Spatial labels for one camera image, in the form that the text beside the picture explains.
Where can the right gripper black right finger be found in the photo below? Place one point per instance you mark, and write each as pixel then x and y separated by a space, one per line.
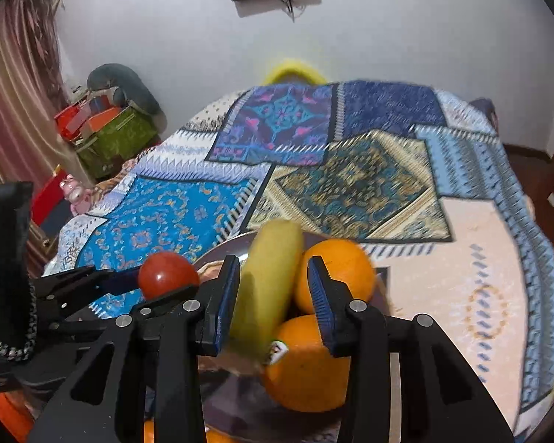
pixel 441 397

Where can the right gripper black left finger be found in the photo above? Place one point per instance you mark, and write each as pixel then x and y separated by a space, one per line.
pixel 116 362

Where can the red tomato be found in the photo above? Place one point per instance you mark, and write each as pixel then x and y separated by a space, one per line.
pixel 164 272

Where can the small mandarin orange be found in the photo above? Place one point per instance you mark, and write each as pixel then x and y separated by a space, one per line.
pixel 148 432
pixel 214 436

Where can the large orange with sticker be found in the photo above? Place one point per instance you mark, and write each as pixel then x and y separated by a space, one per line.
pixel 301 374

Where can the peeled pomelo segment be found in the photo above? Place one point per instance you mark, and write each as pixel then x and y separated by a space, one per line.
pixel 210 271

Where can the red box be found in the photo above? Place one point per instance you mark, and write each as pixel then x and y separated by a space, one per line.
pixel 48 197

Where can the pink toy figure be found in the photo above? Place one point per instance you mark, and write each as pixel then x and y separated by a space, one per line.
pixel 79 196

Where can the dark purple round plate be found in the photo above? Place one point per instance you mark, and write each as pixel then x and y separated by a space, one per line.
pixel 238 405

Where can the green storage box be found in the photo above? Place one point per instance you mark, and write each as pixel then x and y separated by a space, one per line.
pixel 119 140

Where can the striped pink curtain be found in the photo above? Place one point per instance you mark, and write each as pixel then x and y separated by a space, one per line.
pixel 31 94

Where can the grey-green plush cushion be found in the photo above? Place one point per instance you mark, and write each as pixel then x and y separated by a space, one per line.
pixel 117 85

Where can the colourful patchwork bedspread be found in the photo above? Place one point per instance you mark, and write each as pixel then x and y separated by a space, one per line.
pixel 412 177

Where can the yellow blanket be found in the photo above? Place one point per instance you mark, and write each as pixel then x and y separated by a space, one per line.
pixel 294 70

